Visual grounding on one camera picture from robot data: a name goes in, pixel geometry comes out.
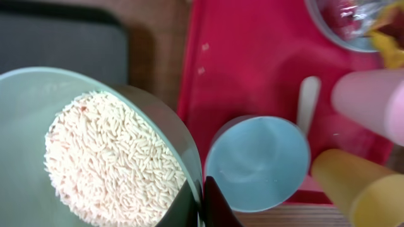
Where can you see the white rice pile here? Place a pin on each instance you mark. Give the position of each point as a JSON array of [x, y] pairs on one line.
[[108, 165]]

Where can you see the white plastic spoon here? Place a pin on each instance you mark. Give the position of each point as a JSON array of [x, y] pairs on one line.
[[308, 99]]

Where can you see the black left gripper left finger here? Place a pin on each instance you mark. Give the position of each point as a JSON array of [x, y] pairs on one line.
[[183, 212]]

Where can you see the black waste tray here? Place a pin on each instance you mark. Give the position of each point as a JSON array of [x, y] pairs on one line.
[[85, 40]]

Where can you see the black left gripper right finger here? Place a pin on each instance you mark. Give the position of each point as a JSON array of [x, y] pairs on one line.
[[216, 209]]

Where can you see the red serving tray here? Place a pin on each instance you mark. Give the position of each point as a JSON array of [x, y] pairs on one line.
[[250, 57]]

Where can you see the red foil wrapper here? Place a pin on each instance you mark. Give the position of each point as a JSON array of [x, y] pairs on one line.
[[349, 19]]

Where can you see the yellow plastic cup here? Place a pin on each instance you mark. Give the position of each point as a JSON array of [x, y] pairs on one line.
[[368, 194]]

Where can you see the pink plastic cup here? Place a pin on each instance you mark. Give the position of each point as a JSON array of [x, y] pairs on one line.
[[374, 100]]

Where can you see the yellow foil wrapper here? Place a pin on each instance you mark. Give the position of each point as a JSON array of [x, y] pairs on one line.
[[386, 35]]

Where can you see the light blue bowl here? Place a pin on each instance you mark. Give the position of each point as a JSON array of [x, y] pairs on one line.
[[258, 162]]

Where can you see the light blue plate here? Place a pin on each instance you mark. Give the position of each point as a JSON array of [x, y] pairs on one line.
[[360, 44]]

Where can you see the mint green bowl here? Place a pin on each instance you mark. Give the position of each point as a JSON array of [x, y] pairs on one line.
[[30, 99]]

